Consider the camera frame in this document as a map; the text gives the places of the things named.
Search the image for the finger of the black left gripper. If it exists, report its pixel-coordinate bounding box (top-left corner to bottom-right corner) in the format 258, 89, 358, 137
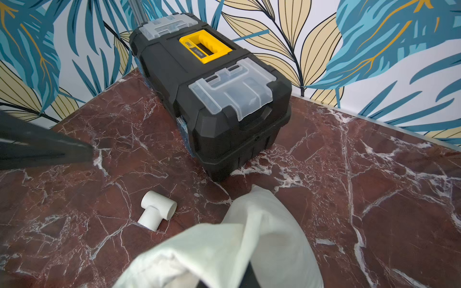
1, 112, 93, 170

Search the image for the white cloth soil bag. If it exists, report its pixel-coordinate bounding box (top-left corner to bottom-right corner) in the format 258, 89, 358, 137
115, 186, 324, 288

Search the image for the white PVC tee fitting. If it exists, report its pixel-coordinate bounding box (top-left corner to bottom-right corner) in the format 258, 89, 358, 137
138, 190, 177, 231

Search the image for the black yellow plastic toolbox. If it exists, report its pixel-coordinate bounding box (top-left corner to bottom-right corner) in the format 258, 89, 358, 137
129, 13, 292, 182

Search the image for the left aluminium corner post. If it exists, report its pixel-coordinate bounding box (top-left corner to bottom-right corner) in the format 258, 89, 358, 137
128, 0, 148, 26

